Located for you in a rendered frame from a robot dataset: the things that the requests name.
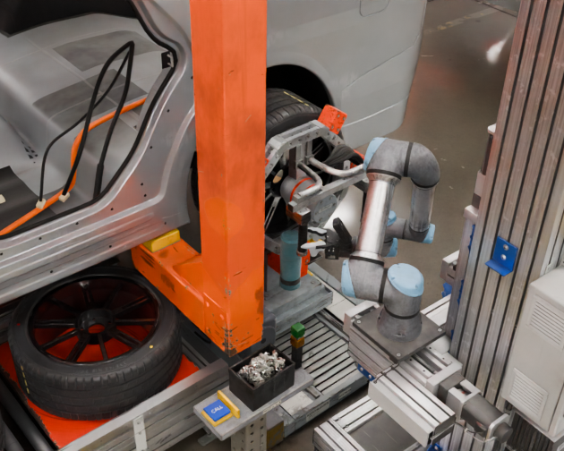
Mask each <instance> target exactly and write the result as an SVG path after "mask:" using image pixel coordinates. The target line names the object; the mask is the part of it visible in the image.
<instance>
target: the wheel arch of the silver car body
mask: <svg viewBox="0 0 564 451"><path fill-rule="evenodd" d="M268 88H279V89H287V90H289V91H292V92H294V93H295V94H296V95H298V96H300V97H302V98H304V99H306V100H307V101H309V102H311V103H313V104H314V105H315V106H318V107H319V108H321V109H323V108H324V107H325V105H326V104H328V105H330V106H333V107H335V108H337V105H336V102H335V99H334V97H333V94H332V92H331V90H330V88H329V85H328V84H327V82H325V81H324V79H323V78H322V77H321V76H320V75H319V74H318V73H317V72H315V71H314V70H313V69H312V68H310V67H308V66H306V65H303V64H298V63H279V64H272V65H269V66H266V89H268ZM195 149H196V145H195V148H194V150H193V153H192V158H191V161H190V165H189V169H188V174H187V179H186V186H185V207H186V213H187V217H188V221H189V224H190V223H191V220H190V217H189V213H188V208H187V183H188V176H189V171H190V168H192V166H193V161H194V151H195Z"/></svg>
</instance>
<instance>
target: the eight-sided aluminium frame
mask: <svg viewBox="0 0 564 451"><path fill-rule="evenodd" d="M320 136H321V137H322V139H324V140H325V141H326V142H328V143H329V144H330V145H331V146H333V147H334V148H335V147H336V146H337V145H339V144H345V145H347V146H348V147H350V148H352V147H351V146H349V144H348V143H346V142H345V141H343V140H342V139H341V138H339V137H338V136H337V135H336V134H335V133H334V132H331V131H330V130H329V127H327V126H326V125H324V124H322V123H320V122H318V121H317V120H313V121H310V122H309V123H306V124H303V125H301V126H298V127H296V128H294V129H292V130H289V131H287V132H283V133H280V134H279V135H276V136H274V137H272V138H271V139H270V140H269V141H268V142H267V145H266V147H265V158H267V159H268V160H269V162H268V164H267V165H266V167H265V180H266V178H267V177H268V175H269V173H270V172H271V170H272V169H273V167H274V166H275V164H276V163H277V162H278V161H279V159H280V158H281V156H282V155H283V153H284V152H285V151H286V150H289V149H291V148H294V147H295V146H297V145H299V144H303V143H305V142H307V141H308V140H313V139H315V138H318V137H320ZM334 168H335V169H337V170H347V169H350V161H349V160H346V161H344V162H342V163H339V164H337V165H334ZM340 178H342V177H339V176H335V175H333V178H332V182H335V181H336V180H338V179H340ZM348 188H349V186H348V187H346V188H345V189H343V190H340V191H337V192H335V193H333V194H334V195H335V196H336V198H337V207H338V205H339V204H340V202H341V201H342V199H344V198H345V196H346V194H347V192H348ZM336 209H337V208H336ZM336 209H335V210H336ZM328 221H329V219H328V220H326V221H325V222H322V223H317V222H315V221H314V220H312V219H311V221H310V222H308V228H312V227H317V228H318V227H322V228H323V227H324V226H325V225H326V224H327V223H328ZM280 241H281V239H280V236H279V237H277V238H275V239H271V238H269V237H268V236H266V235H264V248H265V249H267V250H269V251H272V252H274V253H275V254H277V255H280Z"/></svg>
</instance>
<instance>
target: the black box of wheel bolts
mask: <svg viewBox="0 0 564 451"><path fill-rule="evenodd" d="M228 370H229V390H230V391H231V392H232V393H233V394H234V395H235V396H236V397H237V398H239V399H240V400H241V401H242V402H243V403H244V404H245V405H246V406H247V407H248V408H249V409H251V410H252V411H253V412H254V411H256V410H257V409H259V408H260V407H262V406H263V405H265V404H266V403H268V402H269V401H271V400H272V399H274V398H275V397H277V396H279V395H280V394H282V393H283V392H285V391H286V390H288V389H289V388H290V387H292V386H293V385H294V383H295V362H293V361H292V360H291V359H290V358H288V357H287V356H286V355H285V354H283V353H282V352H281V351H280V350H278V349H277V347H276V346H274V345H273V344H272V343H268V344H267V345H265V346H263V347H262V348H261V349H259V350H257V351H256V352H254V353H252V354H250V355H249V356H247V357H245V358H244V359H242V360H241V361H239V362H238V363H236V364H234V365H233V366H231V367H229V368H228Z"/></svg>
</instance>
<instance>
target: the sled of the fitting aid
mask: <svg viewBox="0 0 564 451"><path fill-rule="evenodd" d="M307 273H309V274H310V275H311V276H312V273H311V272H310V271H307ZM314 278H315V279H317V278H316V277H314ZM317 280H318V279H317ZM318 281H319V282H320V280H318ZM332 303H333V291H332V290H331V289H329V288H328V287H327V286H325V285H324V284H323V283H321V291H319V292H317V293H316V294H314V295H312V296H310V297H308V298H307V299H305V300H303V301H301V302H299V303H297V304H296V305H294V306H292V307H290V308H289V309H287V310H285V311H282V312H281V313H279V314H278V315H276V316H275V317H276V319H277V321H276V328H277V330H276V335H278V334H280V333H281V332H283V331H285V330H287V329H288V328H290V327H291V326H292V325H294V324H295V323H297V322H300V321H302V320H304V319H306V318H308V317H310V316H311V315H313V314H314V313H316V312H318V311H320V310H322V309H324V308H326V307H327V306H329V305H331V304H332Z"/></svg>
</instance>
